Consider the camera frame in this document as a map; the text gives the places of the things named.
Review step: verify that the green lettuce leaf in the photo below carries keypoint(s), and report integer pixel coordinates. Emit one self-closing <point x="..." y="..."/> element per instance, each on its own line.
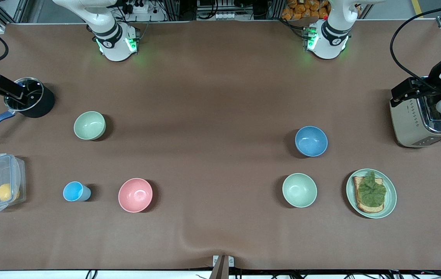
<point x="371" y="190"/>

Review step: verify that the toast slice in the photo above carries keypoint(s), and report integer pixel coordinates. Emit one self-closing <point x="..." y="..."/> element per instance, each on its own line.
<point x="362" y="206"/>

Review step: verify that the white power strip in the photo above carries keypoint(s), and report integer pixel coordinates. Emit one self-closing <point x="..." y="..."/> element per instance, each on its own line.
<point x="138" y="7"/>

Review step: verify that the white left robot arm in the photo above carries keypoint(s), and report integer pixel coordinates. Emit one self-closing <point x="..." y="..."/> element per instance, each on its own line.
<point x="331" y="37"/>

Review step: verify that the light blue cup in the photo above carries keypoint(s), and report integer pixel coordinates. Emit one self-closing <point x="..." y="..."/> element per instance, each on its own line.
<point x="73" y="192"/>

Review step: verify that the silver toaster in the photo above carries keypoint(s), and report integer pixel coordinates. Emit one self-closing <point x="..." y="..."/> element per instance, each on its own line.
<point x="410" y="124"/>

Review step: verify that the orange snack bag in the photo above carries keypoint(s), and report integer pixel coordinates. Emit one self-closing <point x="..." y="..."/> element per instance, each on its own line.
<point x="305" y="9"/>

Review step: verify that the metal table clamp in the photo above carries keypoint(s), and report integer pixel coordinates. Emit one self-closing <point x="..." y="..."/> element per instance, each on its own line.
<point x="223" y="265"/>

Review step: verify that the pale green plate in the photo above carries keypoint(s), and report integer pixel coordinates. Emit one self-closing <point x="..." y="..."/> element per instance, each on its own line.
<point x="390" y="201"/>

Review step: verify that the pale green bowl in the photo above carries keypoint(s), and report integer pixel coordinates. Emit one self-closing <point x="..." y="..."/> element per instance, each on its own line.
<point x="300" y="190"/>
<point x="89" y="125"/>

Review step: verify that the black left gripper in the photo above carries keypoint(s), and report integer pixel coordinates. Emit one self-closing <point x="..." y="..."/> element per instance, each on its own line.
<point x="423" y="87"/>

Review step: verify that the brown table cloth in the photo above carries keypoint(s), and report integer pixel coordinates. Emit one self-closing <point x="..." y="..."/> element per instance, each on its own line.
<point x="212" y="116"/>

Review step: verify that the white electronics box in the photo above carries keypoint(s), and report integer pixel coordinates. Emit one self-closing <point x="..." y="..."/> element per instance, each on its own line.
<point x="215" y="15"/>

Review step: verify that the yellow round fruit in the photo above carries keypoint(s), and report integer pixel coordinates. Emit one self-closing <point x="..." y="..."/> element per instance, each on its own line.
<point x="6" y="192"/>

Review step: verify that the blue bowl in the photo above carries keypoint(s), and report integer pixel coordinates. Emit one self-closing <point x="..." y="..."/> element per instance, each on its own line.
<point x="311" y="141"/>

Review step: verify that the pink bowl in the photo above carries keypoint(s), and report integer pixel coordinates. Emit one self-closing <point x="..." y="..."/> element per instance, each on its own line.
<point x="135" y="195"/>

